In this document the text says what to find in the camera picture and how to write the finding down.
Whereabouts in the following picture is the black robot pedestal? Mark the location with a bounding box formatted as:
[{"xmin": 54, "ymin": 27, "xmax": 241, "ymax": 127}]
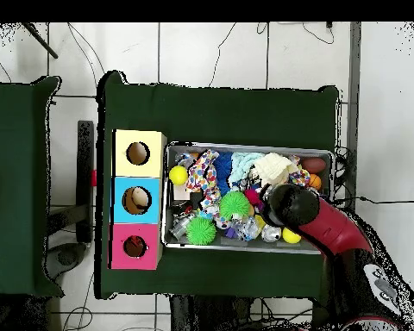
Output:
[{"xmin": 168, "ymin": 294, "xmax": 253, "ymax": 331}]

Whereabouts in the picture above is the green-covered side table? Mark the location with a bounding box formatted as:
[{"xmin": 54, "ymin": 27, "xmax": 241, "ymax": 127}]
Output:
[{"xmin": 0, "ymin": 75, "xmax": 64, "ymax": 298}]

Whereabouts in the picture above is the blue spiky ball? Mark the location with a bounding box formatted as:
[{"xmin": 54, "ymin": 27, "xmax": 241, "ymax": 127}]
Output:
[{"xmin": 213, "ymin": 152, "xmax": 234, "ymax": 196}]

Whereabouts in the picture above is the silver mesh bin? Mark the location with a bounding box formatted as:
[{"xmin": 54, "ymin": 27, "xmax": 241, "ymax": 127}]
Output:
[{"xmin": 160, "ymin": 141, "xmax": 336, "ymax": 255}]

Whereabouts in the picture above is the orange striped tiger plush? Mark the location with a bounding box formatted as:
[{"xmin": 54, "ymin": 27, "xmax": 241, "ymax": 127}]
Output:
[{"xmin": 125, "ymin": 235, "xmax": 146, "ymax": 254}]

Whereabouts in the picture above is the light teal knitted cloth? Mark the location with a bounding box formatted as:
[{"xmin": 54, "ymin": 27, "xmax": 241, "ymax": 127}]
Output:
[{"xmin": 227, "ymin": 152, "xmax": 263, "ymax": 189}]

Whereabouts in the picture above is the polka dot cloth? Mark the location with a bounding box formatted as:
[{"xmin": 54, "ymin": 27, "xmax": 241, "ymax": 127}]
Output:
[{"xmin": 185, "ymin": 148, "xmax": 225, "ymax": 222}]

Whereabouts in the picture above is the small yellow ball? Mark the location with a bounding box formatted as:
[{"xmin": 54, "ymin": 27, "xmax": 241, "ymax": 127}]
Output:
[{"xmin": 281, "ymin": 227, "xmax": 302, "ymax": 245}]

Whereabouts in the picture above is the large green spiky ball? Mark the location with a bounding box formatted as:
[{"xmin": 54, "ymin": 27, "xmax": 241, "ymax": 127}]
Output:
[
  {"xmin": 218, "ymin": 190, "xmax": 252, "ymax": 222},
  {"xmin": 185, "ymin": 216, "xmax": 217, "ymax": 247}
]

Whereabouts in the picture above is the large yellow ball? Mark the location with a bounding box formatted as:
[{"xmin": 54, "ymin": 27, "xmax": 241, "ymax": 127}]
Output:
[{"xmin": 168, "ymin": 165, "xmax": 189, "ymax": 186}]

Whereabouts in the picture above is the black stand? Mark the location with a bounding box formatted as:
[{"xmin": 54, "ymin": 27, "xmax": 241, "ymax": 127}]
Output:
[{"xmin": 76, "ymin": 120, "xmax": 95, "ymax": 242}]

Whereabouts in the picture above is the dark green tablecloth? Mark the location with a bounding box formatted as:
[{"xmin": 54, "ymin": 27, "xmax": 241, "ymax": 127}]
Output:
[{"xmin": 94, "ymin": 70, "xmax": 340, "ymax": 306}]

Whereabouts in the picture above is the brown toy football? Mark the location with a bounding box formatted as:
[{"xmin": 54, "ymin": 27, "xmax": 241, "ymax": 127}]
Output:
[{"xmin": 299, "ymin": 157, "xmax": 328, "ymax": 175}]

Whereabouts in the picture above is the wooden box with three holes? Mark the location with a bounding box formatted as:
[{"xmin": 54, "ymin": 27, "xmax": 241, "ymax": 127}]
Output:
[{"xmin": 108, "ymin": 128, "xmax": 168, "ymax": 271}]

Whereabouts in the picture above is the cream knitted cloth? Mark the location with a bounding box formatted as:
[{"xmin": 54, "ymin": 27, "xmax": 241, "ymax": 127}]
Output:
[{"xmin": 253, "ymin": 152, "xmax": 299, "ymax": 187}]

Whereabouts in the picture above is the black rod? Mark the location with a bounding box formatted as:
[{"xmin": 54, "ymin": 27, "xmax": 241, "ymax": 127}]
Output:
[{"xmin": 20, "ymin": 22, "xmax": 59, "ymax": 59}]

